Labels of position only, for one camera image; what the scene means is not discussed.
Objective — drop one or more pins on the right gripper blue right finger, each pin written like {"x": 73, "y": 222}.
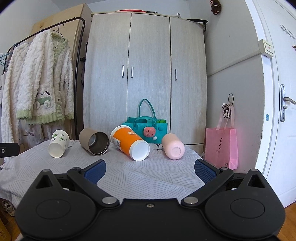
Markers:
{"x": 213, "y": 178}

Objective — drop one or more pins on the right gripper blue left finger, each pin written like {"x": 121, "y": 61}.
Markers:
{"x": 86, "y": 181}

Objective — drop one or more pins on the pink cup grey lid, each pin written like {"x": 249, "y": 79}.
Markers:
{"x": 173, "y": 147}

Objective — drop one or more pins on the white paper cup green print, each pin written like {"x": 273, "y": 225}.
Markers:
{"x": 58, "y": 143}

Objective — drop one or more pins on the orange white paper cup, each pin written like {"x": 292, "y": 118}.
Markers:
{"x": 130, "y": 143}

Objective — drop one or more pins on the pink paper gift bag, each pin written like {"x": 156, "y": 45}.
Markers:
{"x": 221, "y": 148}

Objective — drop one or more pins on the tan steel-lined tumbler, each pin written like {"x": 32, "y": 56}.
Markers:
{"x": 95, "y": 142}

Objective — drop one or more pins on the white patterned tablecloth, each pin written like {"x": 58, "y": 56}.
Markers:
{"x": 156, "y": 177}

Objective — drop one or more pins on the sneaker on floor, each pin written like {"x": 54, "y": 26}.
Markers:
{"x": 8, "y": 207}

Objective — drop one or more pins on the white fluffy robe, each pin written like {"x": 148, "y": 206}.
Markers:
{"x": 9, "y": 121}

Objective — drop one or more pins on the cream green knit cardigan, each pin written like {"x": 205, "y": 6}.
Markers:
{"x": 46, "y": 81}

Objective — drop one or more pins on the teal felt handbag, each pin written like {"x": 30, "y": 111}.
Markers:
{"x": 149, "y": 128}

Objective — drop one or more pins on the black clothes rack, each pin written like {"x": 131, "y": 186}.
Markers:
{"x": 77, "y": 58}

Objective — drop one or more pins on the white door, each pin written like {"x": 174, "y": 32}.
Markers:
{"x": 272, "y": 102}

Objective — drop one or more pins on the silver door handle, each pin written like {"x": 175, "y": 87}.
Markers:
{"x": 283, "y": 101}

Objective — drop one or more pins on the beige wall switch box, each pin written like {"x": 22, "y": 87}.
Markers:
{"x": 266, "y": 48}

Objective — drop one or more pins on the metal hook rail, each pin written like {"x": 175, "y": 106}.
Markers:
{"x": 288, "y": 32}

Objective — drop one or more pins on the brown plush wall toy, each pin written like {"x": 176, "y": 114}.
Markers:
{"x": 216, "y": 7}

